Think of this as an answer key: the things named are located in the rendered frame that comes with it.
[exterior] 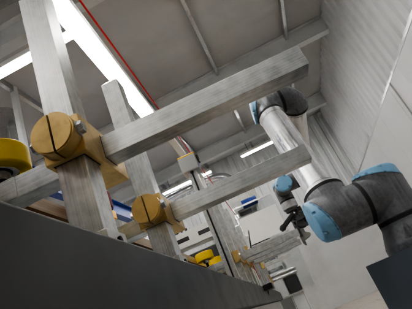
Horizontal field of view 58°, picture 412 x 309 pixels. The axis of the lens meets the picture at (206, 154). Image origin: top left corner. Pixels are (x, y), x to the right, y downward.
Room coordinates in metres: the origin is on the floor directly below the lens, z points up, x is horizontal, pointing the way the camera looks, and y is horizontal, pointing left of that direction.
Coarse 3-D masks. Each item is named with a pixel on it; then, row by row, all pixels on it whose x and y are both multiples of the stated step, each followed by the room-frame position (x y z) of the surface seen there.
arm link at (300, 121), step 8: (288, 88) 1.44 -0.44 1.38; (288, 96) 1.44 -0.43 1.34; (296, 96) 1.45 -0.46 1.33; (304, 96) 1.49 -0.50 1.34; (288, 104) 1.46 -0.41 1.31; (296, 104) 1.47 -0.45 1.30; (304, 104) 1.50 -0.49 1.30; (288, 112) 1.52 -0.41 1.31; (296, 112) 1.51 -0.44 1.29; (304, 112) 1.53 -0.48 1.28; (296, 120) 1.58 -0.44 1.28; (304, 120) 1.60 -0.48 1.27; (304, 128) 1.64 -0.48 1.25; (304, 136) 1.68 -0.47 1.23
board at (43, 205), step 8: (40, 200) 0.57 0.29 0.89; (48, 200) 0.59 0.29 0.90; (32, 208) 0.55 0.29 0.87; (40, 208) 0.56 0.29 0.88; (48, 208) 0.59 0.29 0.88; (56, 208) 0.61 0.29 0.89; (64, 208) 0.64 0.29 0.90; (56, 216) 0.61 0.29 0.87; (64, 216) 0.64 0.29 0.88; (144, 240) 1.05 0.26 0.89; (152, 248) 1.10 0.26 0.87; (200, 264) 1.73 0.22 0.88
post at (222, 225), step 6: (216, 210) 1.60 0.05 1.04; (216, 216) 1.60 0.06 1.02; (222, 216) 1.61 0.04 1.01; (222, 222) 1.60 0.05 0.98; (222, 228) 1.60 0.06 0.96; (228, 234) 1.60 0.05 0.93; (228, 240) 1.60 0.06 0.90; (228, 246) 1.60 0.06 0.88; (234, 246) 1.61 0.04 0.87; (240, 264) 1.60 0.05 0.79; (240, 270) 1.60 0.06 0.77; (240, 276) 1.60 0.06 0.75; (246, 276) 1.61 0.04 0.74
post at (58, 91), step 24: (24, 0) 0.35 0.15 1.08; (48, 0) 0.37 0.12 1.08; (24, 24) 0.35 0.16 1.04; (48, 24) 0.35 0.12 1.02; (48, 48) 0.35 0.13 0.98; (48, 72) 0.35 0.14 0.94; (72, 72) 0.38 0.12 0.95; (48, 96) 0.35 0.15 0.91; (72, 96) 0.36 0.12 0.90; (72, 168) 0.35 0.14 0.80; (96, 168) 0.37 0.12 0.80; (72, 192) 0.35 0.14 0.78; (96, 192) 0.36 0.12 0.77; (72, 216) 0.35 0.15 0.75; (96, 216) 0.35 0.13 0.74
